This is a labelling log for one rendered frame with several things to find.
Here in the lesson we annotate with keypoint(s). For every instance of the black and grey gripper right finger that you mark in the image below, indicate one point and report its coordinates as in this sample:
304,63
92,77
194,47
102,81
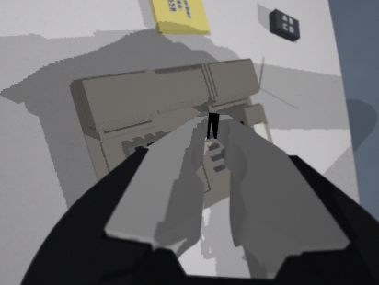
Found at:
285,207

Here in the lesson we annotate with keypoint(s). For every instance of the yellow sticky note pad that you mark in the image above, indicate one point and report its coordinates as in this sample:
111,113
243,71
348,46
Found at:
179,17

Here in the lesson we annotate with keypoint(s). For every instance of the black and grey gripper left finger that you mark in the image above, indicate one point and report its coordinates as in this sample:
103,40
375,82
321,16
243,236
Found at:
153,199

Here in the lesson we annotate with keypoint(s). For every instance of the beige telephone handset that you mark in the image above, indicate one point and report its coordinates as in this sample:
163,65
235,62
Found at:
118,101

